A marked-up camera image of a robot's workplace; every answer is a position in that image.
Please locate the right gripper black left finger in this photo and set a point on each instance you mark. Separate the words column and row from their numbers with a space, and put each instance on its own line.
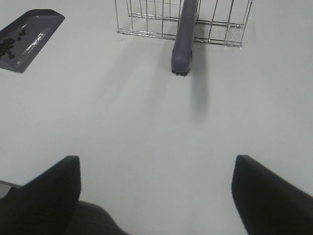
column 45, row 205

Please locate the purple hand brush black bristles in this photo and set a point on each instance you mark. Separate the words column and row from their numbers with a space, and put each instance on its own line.
column 181, row 58

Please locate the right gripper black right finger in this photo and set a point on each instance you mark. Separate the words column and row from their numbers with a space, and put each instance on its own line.
column 266, row 203

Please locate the pile of coffee beans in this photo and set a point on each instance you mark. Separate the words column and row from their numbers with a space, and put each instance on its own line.
column 7, row 44

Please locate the chrome wire dish rack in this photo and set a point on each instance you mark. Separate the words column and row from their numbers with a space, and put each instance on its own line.
column 218, row 22

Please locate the purple plastic dustpan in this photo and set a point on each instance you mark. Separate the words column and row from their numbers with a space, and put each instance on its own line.
column 40, row 24

